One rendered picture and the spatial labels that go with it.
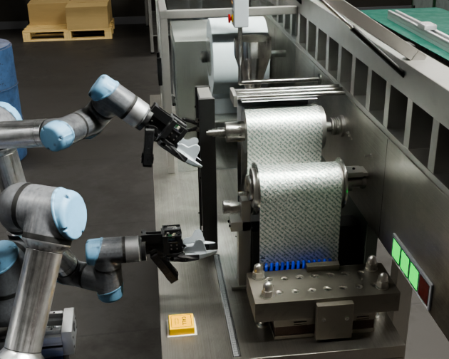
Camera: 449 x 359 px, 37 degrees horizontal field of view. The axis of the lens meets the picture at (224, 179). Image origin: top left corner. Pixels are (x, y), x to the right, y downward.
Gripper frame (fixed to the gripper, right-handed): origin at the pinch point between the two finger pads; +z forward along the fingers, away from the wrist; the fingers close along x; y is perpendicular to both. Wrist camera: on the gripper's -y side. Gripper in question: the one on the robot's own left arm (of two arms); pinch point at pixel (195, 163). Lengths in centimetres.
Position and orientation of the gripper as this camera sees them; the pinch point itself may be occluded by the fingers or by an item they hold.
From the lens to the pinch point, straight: 187.5
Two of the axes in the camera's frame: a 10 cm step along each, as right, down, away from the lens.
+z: 7.7, 5.4, 3.4
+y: 6.3, -7.4, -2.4
